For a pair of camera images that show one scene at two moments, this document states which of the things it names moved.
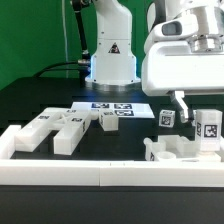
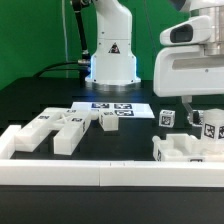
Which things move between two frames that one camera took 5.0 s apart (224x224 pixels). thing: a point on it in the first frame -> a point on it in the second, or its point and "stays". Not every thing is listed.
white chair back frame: x=67 y=124 stays
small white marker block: x=108 y=120 stays
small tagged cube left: x=166 y=118 stays
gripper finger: x=176 y=96 -> x=186 y=101
